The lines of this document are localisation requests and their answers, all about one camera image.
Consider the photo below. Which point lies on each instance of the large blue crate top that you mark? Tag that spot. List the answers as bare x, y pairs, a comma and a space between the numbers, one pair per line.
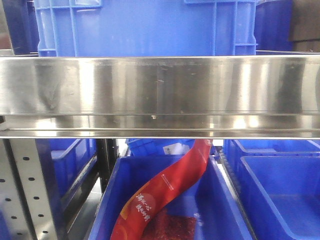
140, 28

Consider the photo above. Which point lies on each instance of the blue bin left bottom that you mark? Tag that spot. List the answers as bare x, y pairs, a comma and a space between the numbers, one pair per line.
66, 164

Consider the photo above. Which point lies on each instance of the red printed snack bag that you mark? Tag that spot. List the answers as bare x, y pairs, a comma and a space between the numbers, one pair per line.
160, 190

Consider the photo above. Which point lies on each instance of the blue bin right bottom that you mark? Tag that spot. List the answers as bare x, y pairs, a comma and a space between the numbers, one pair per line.
278, 184

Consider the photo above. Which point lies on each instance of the blue bin centre bottom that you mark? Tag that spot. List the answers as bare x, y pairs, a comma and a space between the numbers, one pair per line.
185, 196

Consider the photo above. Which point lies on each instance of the blue bin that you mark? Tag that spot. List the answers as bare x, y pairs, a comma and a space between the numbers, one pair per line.
278, 184
66, 164
185, 196

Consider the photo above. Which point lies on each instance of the dark red mesh packet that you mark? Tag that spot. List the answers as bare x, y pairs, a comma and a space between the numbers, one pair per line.
170, 227

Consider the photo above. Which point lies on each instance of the stainless steel shelf rail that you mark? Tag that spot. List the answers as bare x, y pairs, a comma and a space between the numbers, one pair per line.
222, 97

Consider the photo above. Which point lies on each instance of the perforated steel upright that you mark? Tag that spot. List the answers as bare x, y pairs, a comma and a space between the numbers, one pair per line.
30, 203

